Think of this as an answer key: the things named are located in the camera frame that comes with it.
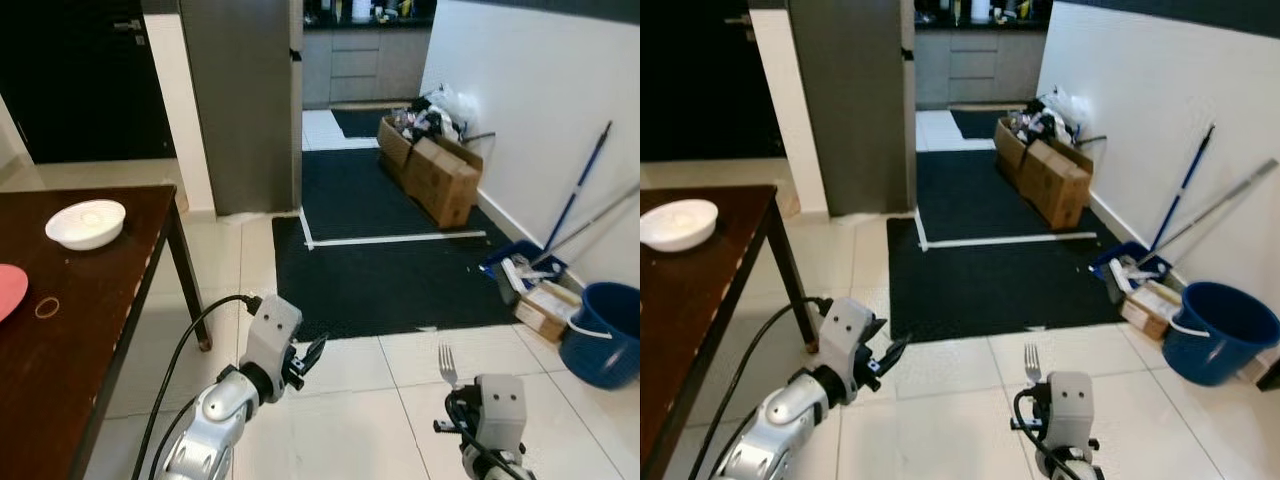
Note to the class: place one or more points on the tall grey cabinet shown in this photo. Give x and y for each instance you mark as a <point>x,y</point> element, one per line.
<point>240,100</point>
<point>850,100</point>

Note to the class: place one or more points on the blue plastic bucket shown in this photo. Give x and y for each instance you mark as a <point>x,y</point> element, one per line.
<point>605,340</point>
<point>1220,335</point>

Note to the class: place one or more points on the pink plate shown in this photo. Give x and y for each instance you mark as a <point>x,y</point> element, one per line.
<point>10,292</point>

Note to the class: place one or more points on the silver fork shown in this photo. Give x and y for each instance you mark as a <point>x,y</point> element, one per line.
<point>447,365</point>
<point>1032,362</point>

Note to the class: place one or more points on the small cardboard box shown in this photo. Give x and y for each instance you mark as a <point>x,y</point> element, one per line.
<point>545,310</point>
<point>1150,308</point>

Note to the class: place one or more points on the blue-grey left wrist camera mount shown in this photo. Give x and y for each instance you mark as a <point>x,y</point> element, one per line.
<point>272,330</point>
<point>845,335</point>

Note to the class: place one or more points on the brown rubber band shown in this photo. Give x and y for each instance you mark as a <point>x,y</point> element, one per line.
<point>37,306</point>

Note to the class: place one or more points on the grey kitchen cabinet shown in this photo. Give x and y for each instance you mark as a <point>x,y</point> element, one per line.
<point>975,65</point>
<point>365,65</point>

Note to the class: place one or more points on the dark brown wooden table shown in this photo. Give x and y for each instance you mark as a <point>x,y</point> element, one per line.
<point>690,330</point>
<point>70,360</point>

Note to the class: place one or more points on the white bowl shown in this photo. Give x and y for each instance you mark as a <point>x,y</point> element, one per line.
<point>678,225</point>
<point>85,225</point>

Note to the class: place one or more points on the blue dustpan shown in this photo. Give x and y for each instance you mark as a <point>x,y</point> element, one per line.
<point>1125,262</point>
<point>515,265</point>

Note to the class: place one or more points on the large cardboard box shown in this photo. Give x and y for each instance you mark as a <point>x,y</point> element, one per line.
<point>1050,175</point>
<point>435,175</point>

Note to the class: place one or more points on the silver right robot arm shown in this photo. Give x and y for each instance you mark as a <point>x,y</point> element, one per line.
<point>498,466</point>
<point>1070,465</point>

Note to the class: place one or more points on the silver metal pole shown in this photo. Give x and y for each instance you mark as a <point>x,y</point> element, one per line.
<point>1215,205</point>
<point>600,215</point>

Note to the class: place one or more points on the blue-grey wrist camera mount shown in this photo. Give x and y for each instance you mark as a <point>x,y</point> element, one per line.
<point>272,330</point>
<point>1070,405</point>
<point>500,410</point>
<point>845,335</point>

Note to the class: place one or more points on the clear plastic rubbish bag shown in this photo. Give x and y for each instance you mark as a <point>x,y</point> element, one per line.
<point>455,103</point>
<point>1068,105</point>

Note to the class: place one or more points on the dark door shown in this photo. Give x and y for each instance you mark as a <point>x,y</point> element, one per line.
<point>80,80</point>
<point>705,80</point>

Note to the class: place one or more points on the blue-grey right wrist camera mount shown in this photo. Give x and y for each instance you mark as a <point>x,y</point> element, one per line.
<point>500,410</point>
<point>1070,405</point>

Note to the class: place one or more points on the black floor mat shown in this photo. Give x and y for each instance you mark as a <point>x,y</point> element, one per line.
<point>990,285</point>
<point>380,280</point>

